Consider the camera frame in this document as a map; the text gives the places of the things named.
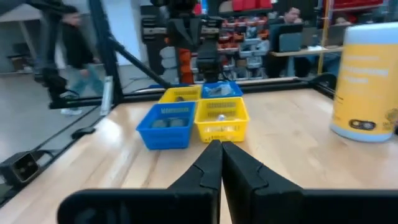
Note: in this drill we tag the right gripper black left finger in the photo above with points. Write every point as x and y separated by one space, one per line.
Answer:
208 174

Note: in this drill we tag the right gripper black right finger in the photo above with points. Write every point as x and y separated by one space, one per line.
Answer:
242 180

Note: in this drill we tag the black round sponge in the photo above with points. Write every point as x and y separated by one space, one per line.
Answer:
219 90

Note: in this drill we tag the black travel tube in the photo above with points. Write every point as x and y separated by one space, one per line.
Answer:
179 99

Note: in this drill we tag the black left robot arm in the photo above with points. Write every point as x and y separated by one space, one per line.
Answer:
183 31

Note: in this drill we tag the blue plastic slotted basket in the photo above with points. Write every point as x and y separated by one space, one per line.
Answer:
164 138
237 93

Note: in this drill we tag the yellow plastic slotted basket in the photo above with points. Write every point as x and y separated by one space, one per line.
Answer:
169 98
222 133

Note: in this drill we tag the parts shelf with red bins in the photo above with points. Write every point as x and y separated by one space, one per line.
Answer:
248 40

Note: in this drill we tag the grey laptop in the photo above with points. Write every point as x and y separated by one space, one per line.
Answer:
290 42

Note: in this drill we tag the long wooden desk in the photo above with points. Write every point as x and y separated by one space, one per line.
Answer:
304 51

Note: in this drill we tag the silver aluminium bar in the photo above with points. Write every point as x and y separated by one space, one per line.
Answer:
106 96

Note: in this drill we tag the yellow wipes canister white lid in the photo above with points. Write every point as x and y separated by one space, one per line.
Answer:
363 93

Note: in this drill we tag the rack with red bins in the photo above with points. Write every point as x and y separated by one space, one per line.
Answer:
357 3

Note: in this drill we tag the black aluminium rig frame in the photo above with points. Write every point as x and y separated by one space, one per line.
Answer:
109 46

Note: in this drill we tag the black frame clamp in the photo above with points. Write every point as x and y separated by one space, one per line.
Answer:
82 132

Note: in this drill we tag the black box on frame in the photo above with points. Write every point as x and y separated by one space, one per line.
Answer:
18 168

